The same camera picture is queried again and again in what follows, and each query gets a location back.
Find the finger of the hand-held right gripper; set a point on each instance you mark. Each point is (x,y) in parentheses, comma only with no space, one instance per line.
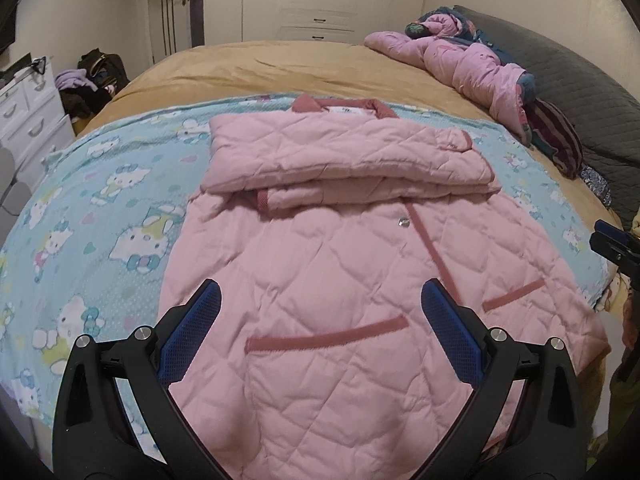
(611,227)
(612,247)

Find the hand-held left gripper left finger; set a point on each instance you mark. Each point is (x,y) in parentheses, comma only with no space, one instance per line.
(192,325)

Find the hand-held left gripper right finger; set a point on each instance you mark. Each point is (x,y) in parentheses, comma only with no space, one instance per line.
(450,330)

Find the pink quilted jacket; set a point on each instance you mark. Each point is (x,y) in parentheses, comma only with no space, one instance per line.
(325,260)

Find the person's right forearm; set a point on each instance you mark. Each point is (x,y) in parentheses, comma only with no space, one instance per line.
(631,320)

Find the dark clothes pile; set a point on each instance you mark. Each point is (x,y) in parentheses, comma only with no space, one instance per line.
(82,102)

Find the black clothes hanger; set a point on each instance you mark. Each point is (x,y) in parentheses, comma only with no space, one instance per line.
(39,64)

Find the small floral cloth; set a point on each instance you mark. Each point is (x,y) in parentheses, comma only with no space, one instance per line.
(597,185)

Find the dark striped cloth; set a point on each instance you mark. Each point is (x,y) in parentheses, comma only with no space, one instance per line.
(560,135)

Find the blue cartoon cat printed sheet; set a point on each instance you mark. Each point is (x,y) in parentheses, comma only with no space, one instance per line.
(100,210)

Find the grey quilted headboard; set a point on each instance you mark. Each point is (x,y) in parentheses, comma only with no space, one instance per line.
(560,75)

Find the pink floral duvet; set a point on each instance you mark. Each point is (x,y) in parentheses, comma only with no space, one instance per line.
(450,55)

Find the white chest of drawers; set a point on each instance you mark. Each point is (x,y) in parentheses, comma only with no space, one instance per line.
(30,120)

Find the purple cloth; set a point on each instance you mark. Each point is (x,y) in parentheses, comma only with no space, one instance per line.
(72,80)

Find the black bag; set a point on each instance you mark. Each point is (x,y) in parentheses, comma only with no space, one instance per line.
(105,65)

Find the tan plush bedspread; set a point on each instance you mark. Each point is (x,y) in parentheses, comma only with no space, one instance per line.
(300,67)

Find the white door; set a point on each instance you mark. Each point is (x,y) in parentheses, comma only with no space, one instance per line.
(180,25)

